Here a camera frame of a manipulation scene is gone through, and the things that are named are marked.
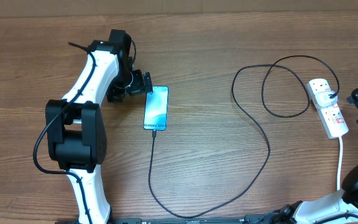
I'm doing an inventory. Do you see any Galaxy S24 smartphone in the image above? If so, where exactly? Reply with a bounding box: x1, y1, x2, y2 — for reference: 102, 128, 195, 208
143, 86, 168, 131

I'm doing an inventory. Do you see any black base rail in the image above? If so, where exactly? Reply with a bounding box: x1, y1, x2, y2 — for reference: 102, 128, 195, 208
54, 212, 291, 224

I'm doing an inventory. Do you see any white charger plug adapter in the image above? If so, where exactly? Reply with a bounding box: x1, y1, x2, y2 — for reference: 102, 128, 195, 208
314, 90, 338, 109

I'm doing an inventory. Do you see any black USB charger cable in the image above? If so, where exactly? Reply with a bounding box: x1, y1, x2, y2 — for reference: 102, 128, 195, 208
147, 55, 341, 219

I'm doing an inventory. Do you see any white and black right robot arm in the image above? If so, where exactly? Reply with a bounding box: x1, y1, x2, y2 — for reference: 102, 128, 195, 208
268, 79, 358, 224

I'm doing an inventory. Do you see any white power strip cord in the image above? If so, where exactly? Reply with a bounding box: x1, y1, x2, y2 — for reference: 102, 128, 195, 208
336, 136, 344, 191

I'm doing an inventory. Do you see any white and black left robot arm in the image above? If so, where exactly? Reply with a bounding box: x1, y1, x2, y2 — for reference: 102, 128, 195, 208
40, 29, 152, 223

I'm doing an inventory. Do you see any white power strip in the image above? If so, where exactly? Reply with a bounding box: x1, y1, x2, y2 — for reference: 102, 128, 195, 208
307, 78, 349, 139

